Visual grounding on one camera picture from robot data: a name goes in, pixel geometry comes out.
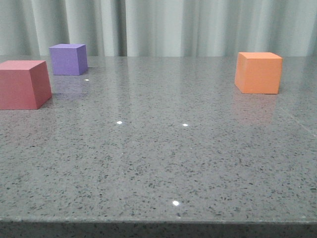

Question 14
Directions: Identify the orange foam cube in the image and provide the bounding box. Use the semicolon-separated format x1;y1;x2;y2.
234;52;283;94

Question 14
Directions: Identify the purple foam cube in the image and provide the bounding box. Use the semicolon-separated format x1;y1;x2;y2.
49;44;88;76

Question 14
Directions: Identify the red foam cube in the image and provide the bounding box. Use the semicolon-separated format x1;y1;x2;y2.
0;60;52;110

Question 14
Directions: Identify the grey-green pleated curtain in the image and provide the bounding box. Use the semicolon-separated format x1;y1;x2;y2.
0;0;317;57

